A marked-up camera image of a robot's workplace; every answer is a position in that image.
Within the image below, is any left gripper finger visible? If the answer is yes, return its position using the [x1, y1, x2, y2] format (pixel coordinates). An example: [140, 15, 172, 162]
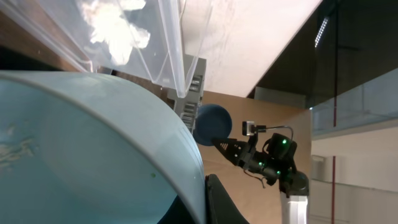
[205, 174, 249, 224]

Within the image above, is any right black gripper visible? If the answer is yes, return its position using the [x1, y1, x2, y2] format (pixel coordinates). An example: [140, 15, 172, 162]
[211, 138, 264, 170]

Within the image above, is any dark blue plate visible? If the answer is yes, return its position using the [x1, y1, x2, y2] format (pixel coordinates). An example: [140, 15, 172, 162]
[193, 104, 233, 146]

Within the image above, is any light blue bowl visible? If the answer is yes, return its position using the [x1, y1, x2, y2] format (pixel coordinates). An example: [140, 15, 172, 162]
[1, 71, 206, 223]

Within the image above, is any white tissue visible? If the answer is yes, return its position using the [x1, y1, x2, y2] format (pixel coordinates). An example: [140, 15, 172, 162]
[79, 0, 150, 65]

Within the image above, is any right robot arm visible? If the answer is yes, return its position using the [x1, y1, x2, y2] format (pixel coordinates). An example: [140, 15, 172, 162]
[212, 133, 309, 224]

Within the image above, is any grey dishwasher rack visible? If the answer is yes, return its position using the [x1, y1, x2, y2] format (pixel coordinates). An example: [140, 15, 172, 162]
[166, 58, 206, 133]

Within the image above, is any clear plastic waste bin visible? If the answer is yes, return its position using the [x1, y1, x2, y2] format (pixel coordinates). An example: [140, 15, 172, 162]
[1, 0, 213, 98]

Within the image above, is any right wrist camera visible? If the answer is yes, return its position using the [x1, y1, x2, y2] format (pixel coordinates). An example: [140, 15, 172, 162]
[242, 121, 256, 136]

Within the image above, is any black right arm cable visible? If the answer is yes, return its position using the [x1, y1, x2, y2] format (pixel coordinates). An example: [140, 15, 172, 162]
[255, 124, 295, 141]

